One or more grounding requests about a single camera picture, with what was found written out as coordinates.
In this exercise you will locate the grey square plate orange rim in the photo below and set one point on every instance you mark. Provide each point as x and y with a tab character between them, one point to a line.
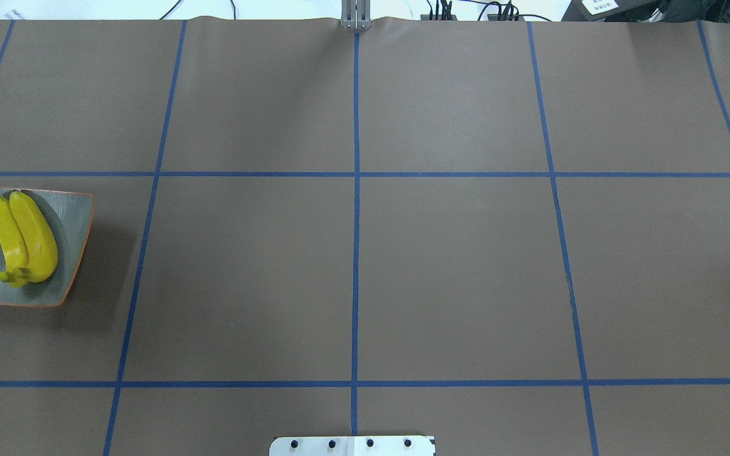
70	215

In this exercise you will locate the brown paper table mat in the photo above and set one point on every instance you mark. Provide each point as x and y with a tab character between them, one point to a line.
514	237

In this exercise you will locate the yellow banana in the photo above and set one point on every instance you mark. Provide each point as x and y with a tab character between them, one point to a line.
14	250
38	237

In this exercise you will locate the aluminium frame post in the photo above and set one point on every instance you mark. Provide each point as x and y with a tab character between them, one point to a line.
355	15

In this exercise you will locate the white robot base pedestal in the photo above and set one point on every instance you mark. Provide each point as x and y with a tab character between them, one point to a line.
354	445

